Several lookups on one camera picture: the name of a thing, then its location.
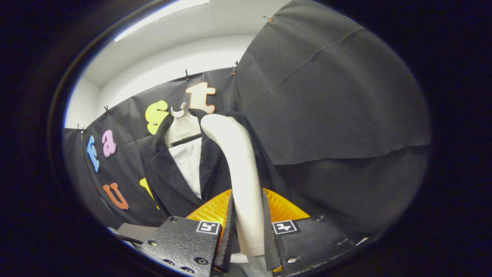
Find grey cabinet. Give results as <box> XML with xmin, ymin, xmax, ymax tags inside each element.
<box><xmin>115</xmin><ymin>222</ymin><xmax>160</xmax><ymax>243</ymax></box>

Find white garment steamer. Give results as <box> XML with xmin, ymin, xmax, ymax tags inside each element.
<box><xmin>201</xmin><ymin>114</ymin><xmax>269</xmax><ymax>277</ymax></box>

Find black backdrop cloth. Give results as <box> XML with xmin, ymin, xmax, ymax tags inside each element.
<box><xmin>62</xmin><ymin>0</ymin><xmax>433</xmax><ymax>239</ymax></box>

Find white mannequin with stand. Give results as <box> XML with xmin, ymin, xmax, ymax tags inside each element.
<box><xmin>164</xmin><ymin>102</ymin><xmax>203</xmax><ymax>200</ymax></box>

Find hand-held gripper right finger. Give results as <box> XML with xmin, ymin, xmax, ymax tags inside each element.
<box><xmin>263</xmin><ymin>188</ymin><xmax>354</xmax><ymax>277</ymax></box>

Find black blazer jacket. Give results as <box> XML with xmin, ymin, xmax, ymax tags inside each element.
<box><xmin>140</xmin><ymin>110</ymin><xmax>293</xmax><ymax>227</ymax></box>

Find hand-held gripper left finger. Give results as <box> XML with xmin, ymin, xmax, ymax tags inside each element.
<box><xmin>140</xmin><ymin>189</ymin><xmax>234</xmax><ymax>277</ymax></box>

